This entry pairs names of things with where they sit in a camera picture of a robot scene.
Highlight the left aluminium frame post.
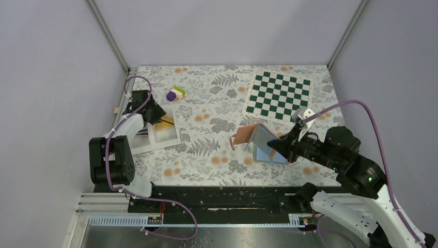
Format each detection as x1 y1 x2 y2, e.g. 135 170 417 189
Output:
85 0 131 73

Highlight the brown leather wallet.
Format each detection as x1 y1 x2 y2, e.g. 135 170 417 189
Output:
229 123 279 161

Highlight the aluminium frame post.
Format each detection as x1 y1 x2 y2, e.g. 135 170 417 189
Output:
327 0 370 71
85 0 131 73

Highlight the right controller board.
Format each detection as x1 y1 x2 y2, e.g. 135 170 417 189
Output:
299 216 317 226

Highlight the left controller board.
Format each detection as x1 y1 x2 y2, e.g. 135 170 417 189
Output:
147 215 163 225

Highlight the perforated metal strip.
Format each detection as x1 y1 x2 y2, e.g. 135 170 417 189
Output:
88 214 319 228

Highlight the green white chess mat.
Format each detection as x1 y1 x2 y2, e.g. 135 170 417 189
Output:
242 69 315 123

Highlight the purple toy block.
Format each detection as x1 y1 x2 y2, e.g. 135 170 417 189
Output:
166 91 177 102

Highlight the gold card in tray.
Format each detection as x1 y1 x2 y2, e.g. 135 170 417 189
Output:
155 115 175 131

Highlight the clear plastic divided tray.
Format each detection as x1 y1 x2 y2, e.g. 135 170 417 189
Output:
130 106 181 155

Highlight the controller board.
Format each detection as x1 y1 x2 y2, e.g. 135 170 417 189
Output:
299 216 317 226
147 215 163 225

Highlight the cream toy block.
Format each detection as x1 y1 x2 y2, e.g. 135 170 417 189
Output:
171 88 184 100

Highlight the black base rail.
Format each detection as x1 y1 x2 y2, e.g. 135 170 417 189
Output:
128 186 315 225

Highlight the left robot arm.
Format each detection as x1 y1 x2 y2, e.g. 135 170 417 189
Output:
89 90 166 198

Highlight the right aluminium frame post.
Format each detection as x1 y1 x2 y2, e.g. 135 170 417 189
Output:
327 0 370 71

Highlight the lime green toy block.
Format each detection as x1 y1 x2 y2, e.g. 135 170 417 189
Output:
173 86 185 96

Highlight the floral table cloth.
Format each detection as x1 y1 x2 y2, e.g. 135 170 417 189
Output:
129 66 337 186

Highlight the green card holder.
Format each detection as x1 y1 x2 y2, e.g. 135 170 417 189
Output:
253 147 288 164

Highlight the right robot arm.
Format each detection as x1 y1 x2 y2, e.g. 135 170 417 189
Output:
267 126 436 247

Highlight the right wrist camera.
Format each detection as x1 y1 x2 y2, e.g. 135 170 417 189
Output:
292 106 315 141

